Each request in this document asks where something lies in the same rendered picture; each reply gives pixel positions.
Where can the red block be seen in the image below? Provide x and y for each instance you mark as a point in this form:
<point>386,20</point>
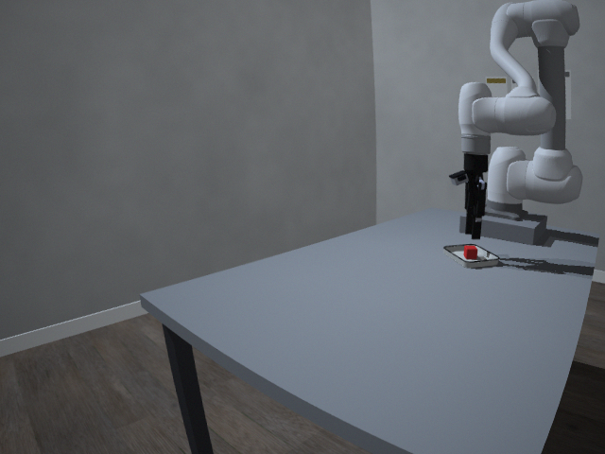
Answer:
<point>470,252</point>

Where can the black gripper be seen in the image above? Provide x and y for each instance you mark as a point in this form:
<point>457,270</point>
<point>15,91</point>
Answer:
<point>477,193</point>

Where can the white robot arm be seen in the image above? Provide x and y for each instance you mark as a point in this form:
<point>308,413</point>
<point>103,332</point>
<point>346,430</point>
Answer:
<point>551,177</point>

